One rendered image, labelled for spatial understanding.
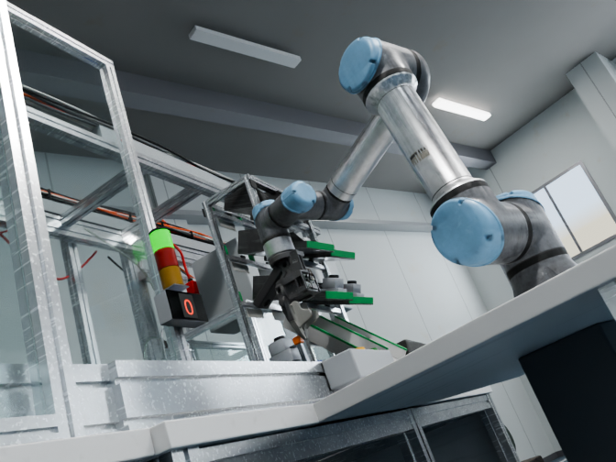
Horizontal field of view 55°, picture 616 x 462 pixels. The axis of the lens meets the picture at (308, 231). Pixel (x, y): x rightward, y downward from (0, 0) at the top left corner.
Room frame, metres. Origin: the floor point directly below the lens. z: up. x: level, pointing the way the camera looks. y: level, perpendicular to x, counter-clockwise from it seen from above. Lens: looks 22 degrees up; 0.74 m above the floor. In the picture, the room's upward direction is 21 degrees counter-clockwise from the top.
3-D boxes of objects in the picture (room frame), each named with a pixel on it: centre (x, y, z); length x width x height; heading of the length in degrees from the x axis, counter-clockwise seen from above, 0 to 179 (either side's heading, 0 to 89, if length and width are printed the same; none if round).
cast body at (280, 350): (1.43, 0.17, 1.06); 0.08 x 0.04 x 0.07; 67
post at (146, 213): (1.31, 0.37, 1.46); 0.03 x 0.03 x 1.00; 67
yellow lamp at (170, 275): (1.30, 0.34, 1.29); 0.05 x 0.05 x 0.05
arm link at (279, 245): (1.39, 0.08, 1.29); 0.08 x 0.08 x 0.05
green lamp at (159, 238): (1.30, 0.34, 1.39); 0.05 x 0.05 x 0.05
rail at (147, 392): (1.11, 0.13, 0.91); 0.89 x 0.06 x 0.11; 157
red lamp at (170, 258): (1.30, 0.34, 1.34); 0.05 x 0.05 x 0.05
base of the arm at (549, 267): (1.11, -0.38, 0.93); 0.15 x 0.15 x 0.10
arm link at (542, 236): (1.11, -0.38, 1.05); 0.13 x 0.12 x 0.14; 135
